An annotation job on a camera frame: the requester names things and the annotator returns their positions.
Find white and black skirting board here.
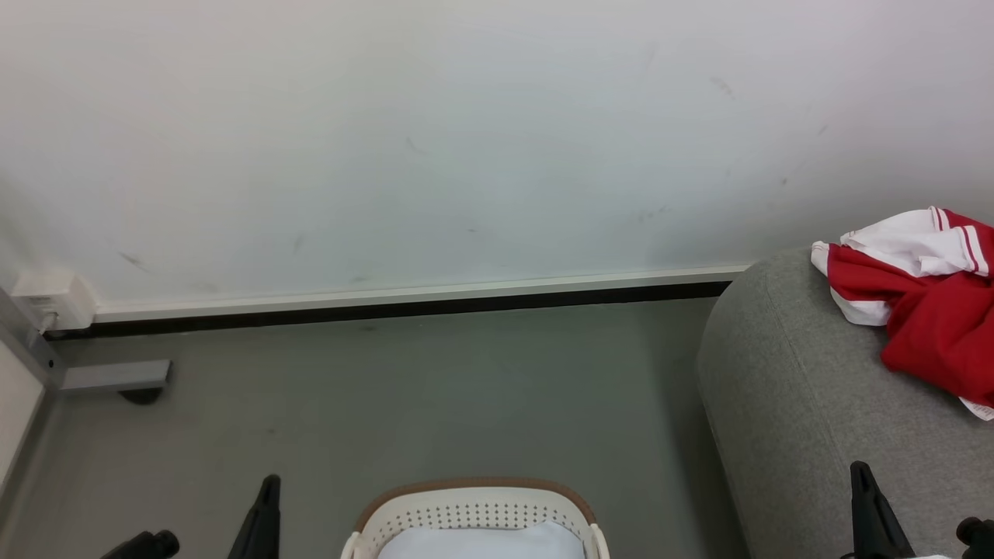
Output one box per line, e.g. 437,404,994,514
43,265,752,341

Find white wall socket box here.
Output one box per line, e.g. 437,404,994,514
11,269,99,335

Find pale blue garment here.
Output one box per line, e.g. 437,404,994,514
377,521,588,559

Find white laundry basket brown rim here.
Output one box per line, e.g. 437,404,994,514
340,477,611,559

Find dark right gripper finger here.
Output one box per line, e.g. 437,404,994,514
850,461,918,559

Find grey partition frame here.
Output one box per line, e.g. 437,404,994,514
0,286,172,498

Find red and white garment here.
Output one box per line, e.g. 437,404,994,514
811,206,994,422

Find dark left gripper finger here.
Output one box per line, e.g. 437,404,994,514
228,474,282,559

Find grey fabric sofa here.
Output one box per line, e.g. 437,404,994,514
697,247,994,559

